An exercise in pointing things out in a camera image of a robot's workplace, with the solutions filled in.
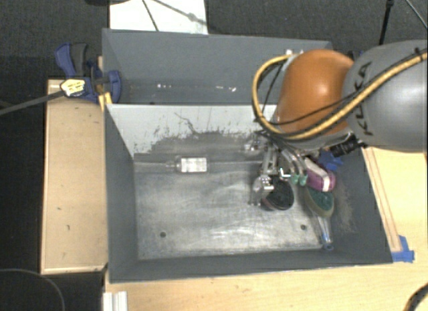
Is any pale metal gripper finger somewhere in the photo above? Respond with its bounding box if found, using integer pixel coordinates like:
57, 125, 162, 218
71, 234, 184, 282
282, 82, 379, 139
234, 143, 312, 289
263, 176, 276, 201
248, 175, 265, 207

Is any dark round disc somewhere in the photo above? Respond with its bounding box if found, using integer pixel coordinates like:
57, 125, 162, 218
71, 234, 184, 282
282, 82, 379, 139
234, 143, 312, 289
259, 175, 296, 212

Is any grey metal bin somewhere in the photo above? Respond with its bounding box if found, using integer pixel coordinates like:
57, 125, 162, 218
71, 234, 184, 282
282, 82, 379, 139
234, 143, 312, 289
101, 27, 394, 284

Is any purple and white packet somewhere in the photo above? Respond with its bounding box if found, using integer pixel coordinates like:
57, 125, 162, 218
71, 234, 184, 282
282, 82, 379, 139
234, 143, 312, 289
305, 163, 336, 193

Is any green oval brush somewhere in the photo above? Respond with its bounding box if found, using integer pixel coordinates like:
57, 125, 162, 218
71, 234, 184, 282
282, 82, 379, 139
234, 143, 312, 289
303, 185, 336, 219

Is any blue crumpled thing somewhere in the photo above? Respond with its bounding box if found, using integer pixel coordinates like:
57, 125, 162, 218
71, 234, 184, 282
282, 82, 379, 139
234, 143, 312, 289
316, 151, 344, 172

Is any pale wood board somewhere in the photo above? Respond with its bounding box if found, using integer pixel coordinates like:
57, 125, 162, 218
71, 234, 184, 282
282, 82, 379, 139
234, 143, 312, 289
39, 78, 110, 276

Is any black cylinder on white bracket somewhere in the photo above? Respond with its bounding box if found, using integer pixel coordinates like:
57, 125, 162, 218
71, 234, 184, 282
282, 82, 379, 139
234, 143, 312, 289
329, 134, 364, 159

